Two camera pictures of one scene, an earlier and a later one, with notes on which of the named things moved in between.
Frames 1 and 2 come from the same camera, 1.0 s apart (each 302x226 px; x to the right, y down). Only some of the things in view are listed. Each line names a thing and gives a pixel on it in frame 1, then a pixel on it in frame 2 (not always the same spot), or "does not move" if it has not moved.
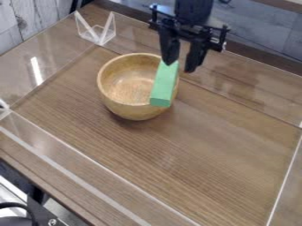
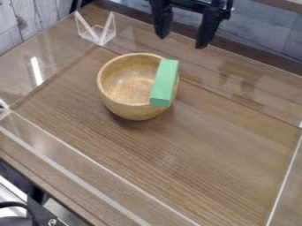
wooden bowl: x=125 y=84 does not move
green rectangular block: x=166 y=85 does not move
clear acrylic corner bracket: x=97 y=34 does not move
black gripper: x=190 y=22 to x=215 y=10
